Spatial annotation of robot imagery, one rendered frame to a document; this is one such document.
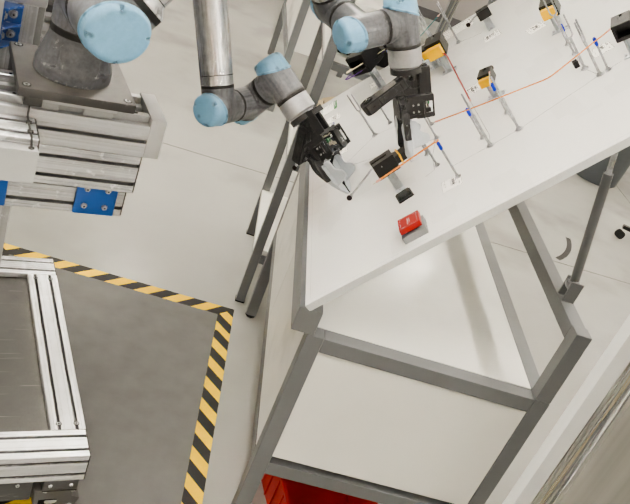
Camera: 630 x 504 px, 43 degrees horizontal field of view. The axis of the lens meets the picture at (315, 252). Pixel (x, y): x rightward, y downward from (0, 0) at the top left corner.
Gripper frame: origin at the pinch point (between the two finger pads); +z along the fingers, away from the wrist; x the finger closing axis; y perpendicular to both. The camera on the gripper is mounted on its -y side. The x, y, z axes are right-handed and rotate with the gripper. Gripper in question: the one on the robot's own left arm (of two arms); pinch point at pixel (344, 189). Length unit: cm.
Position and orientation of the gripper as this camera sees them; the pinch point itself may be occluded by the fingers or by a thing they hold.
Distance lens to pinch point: 191.5
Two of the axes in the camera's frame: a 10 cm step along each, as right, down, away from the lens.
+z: 5.5, 8.3, 0.9
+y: 5.5, -2.8, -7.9
